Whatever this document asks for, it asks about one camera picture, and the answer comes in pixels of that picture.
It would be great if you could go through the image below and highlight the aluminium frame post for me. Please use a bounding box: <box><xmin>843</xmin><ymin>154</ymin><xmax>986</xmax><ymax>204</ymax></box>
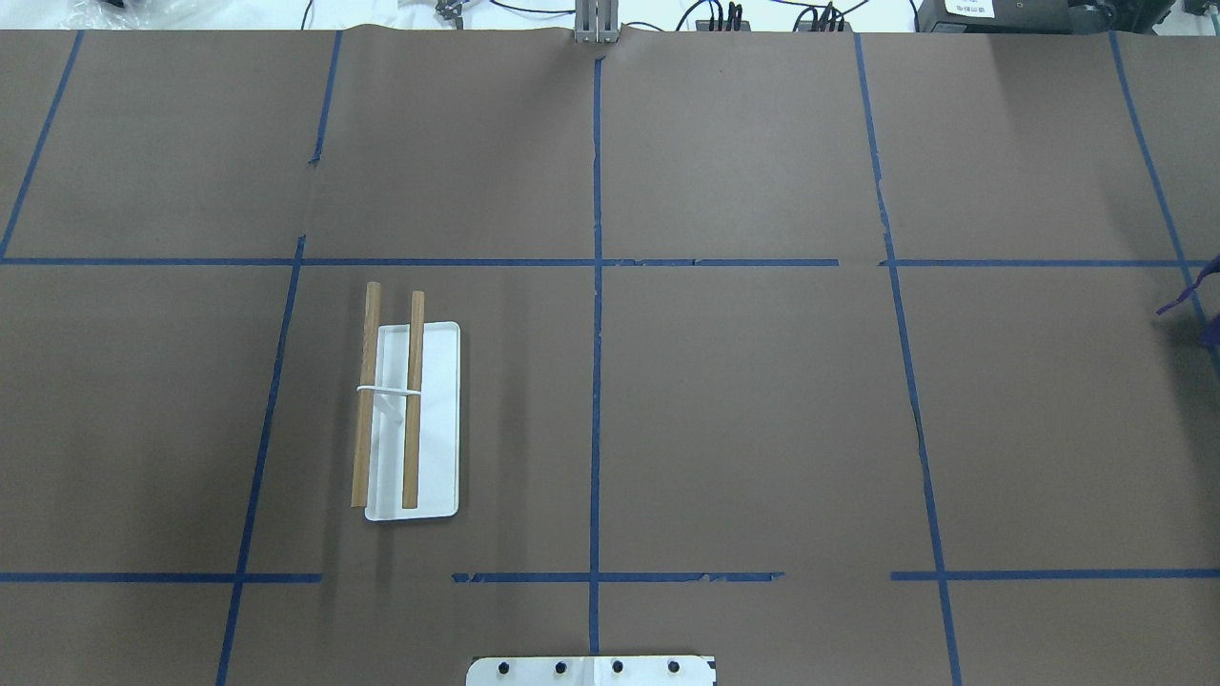
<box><xmin>573</xmin><ymin>0</ymin><xmax>621</xmax><ymax>44</ymax></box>

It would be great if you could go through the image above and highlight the purple towel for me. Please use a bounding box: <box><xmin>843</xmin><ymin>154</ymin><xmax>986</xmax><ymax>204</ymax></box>
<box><xmin>1157</xmin><ymin>255</ymin><xmax>1220</xmax><ymax>350</ymax></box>

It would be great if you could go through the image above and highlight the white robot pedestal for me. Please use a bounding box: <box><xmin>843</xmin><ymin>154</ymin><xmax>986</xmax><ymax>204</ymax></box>
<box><xmin>465</xmin><ymin>655</ymin><xmax>719</xmax><ymax>685</ymax></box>

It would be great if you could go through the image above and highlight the white rack with wooden bars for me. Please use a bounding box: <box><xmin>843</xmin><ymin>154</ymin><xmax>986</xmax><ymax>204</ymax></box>
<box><xmin>350</xmin><ymin>282</ymin><xmax>462</xmax><ymax>524</ymax></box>

